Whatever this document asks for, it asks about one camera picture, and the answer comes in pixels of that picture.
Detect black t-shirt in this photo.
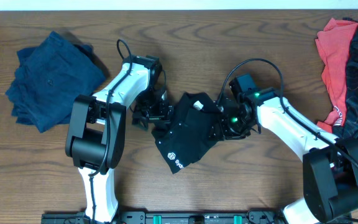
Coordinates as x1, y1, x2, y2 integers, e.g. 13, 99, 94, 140
152, 93, 221, 174

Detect red t-shirt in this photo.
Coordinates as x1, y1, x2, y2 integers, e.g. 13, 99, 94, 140
315, 18, 358, 133

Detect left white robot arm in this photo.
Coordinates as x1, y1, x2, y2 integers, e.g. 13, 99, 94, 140
65, 55, 173, 223

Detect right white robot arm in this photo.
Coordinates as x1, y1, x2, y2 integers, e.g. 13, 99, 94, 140
213, 87, 358, 223

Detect folded navy blue garment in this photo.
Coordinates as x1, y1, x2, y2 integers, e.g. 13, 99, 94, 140
6, 31, 106, 133

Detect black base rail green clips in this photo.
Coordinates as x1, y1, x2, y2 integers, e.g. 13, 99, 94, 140
40, 210, 352, 224

